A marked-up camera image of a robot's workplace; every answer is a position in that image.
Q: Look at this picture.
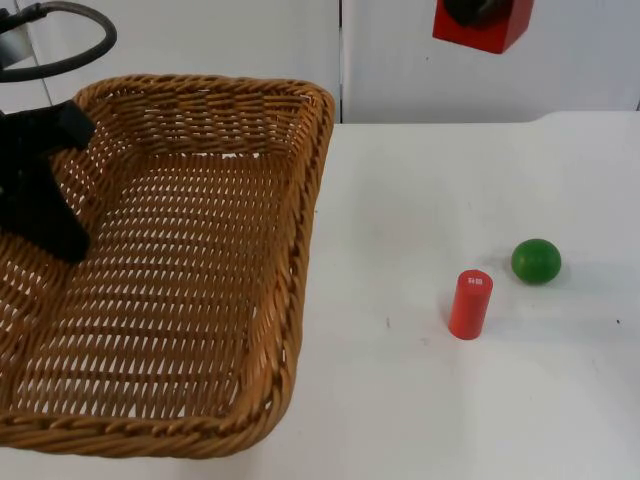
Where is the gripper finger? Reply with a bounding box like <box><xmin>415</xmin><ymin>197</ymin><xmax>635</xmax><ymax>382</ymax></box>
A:
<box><xmin>446</xmin><ymin>0</ymin><xmax>497</xmax><ymax>28</ymax></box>

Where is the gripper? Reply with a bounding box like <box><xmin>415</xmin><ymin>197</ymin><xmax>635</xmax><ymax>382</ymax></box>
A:
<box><xmin>0</xmin><ymin>101</ymin><xmax>97</xmax><ymax>265</ymax></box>

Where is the red cube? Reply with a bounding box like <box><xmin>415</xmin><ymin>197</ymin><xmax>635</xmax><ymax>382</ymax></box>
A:
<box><xmin>432</xmin><ymin>0</ymin><xmax>535</xmax><ymax>55</ymax></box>

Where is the pale brown wicker basket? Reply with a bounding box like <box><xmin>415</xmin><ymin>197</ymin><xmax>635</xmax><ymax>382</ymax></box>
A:
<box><xmin>0</xmin><ymin>74</ymin><xmax>337</xmax><ymax>463</ymax></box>

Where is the red cylinder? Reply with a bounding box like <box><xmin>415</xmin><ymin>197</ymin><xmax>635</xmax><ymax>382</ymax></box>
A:
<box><xmin>447</xmin><ymin>268</ymin><xmax>495</xmax><ymax>341</ymax></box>

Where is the green ball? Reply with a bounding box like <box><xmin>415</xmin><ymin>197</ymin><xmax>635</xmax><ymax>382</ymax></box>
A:
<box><xmin>510</xmin><ymin>238</ymin><xmax>563</xmax><ymax>287</ymax></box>

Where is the black cable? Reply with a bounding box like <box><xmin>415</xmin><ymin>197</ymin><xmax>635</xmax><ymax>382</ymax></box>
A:
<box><xmin>0</xmin><ymin>0</ymin><xmax>118</xmax><ymax>84</ymax></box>

